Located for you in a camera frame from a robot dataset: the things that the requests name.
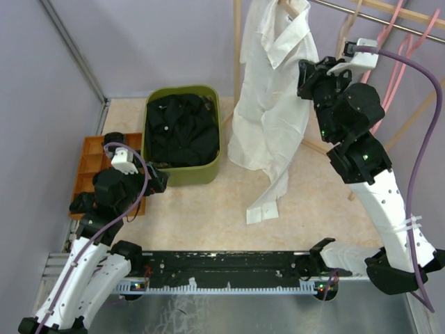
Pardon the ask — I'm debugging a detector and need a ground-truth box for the black garment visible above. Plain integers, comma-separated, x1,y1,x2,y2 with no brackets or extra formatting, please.
145,93,219,168

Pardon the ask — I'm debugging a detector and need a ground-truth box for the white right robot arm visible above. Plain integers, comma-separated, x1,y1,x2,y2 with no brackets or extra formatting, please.
297,57,444,295

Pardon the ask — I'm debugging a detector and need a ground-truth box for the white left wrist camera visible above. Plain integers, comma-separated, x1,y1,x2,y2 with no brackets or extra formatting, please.
111,148,139,175

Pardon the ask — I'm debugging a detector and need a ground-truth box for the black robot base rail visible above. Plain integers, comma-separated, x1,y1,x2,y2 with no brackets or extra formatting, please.
129,251,329,289

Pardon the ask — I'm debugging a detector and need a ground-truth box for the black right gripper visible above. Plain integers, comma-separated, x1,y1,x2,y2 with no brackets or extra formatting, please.
296,56,355,143

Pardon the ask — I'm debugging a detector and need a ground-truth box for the metal hanging rod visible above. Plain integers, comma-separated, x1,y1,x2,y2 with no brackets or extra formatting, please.
305,0,445,42

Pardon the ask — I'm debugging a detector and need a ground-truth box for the beige wooden hanger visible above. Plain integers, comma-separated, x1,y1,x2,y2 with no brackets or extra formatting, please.
336,0,362,58
277,0,299,19

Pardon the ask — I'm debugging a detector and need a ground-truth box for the orange compartment tray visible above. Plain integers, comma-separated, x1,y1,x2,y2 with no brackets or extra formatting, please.
69,133,146,221

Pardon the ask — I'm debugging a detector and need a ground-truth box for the cream white garment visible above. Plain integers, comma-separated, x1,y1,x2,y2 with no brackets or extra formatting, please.
227,1,318,224

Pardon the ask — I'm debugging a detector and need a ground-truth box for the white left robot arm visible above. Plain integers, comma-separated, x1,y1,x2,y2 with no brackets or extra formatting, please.
18,163,169,333

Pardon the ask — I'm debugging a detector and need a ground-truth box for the black rolled belt front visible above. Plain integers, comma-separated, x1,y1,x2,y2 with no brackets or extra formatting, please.
69,192,95,214

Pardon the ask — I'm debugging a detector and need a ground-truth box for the pink plastic hanger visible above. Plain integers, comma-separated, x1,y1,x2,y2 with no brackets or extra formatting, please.
377,3,440,113

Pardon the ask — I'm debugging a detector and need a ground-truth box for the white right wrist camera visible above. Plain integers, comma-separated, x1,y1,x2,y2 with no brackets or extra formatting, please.
327,38,378,75

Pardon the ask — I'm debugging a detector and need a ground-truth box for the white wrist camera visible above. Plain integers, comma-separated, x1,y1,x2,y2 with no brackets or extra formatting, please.
111,148,139,175
327,38,378,75

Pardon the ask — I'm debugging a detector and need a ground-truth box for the wooden rack frame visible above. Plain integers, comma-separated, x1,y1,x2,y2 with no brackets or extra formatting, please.
222,0,445,201

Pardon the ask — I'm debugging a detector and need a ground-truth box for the pink hanger with plaid shirt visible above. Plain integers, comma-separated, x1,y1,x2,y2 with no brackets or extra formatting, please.
375,0,404,49

